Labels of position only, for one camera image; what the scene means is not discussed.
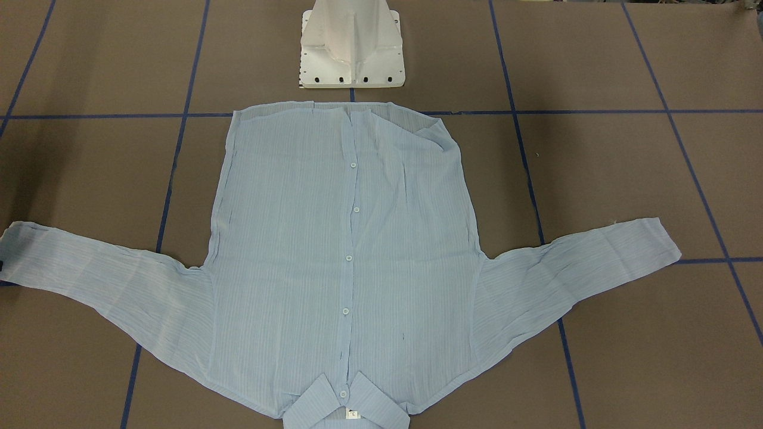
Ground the light blue button-up shirt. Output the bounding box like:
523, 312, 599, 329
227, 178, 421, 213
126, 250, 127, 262
2, 101, 681, 428

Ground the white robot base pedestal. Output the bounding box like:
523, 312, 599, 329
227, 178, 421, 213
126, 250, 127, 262
298, 1, 406, 89

